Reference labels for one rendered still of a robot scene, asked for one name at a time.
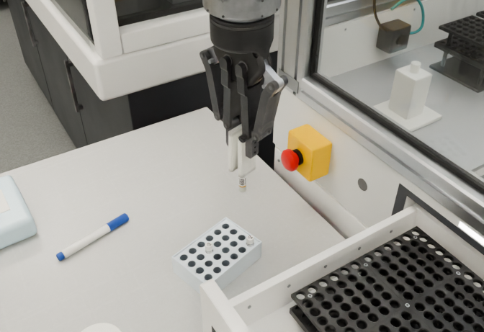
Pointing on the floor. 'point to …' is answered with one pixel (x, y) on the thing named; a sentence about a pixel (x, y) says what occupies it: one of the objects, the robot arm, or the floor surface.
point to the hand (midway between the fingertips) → (242, 150)
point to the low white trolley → (144, 229)
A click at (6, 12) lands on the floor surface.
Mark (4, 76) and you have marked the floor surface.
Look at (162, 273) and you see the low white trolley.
